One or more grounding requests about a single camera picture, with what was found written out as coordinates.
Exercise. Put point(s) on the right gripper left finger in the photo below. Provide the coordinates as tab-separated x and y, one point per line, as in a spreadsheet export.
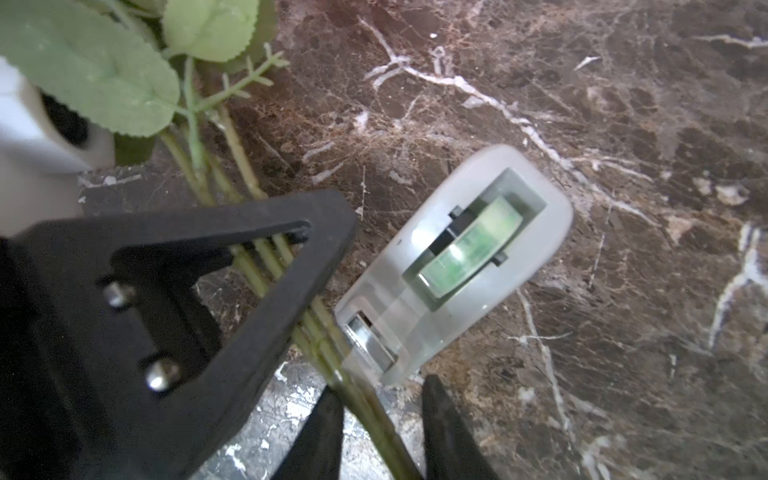
317	451

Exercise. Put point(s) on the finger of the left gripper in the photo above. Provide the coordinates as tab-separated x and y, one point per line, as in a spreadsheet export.
148	386

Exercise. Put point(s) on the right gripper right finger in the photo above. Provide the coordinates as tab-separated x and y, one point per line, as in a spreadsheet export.
450	450

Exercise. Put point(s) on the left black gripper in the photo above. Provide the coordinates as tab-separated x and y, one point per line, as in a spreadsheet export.
36	437

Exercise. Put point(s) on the white tape dispenser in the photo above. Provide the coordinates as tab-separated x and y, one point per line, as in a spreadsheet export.
484	231

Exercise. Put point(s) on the pink rose bouquet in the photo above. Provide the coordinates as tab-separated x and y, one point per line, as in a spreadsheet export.
147	72

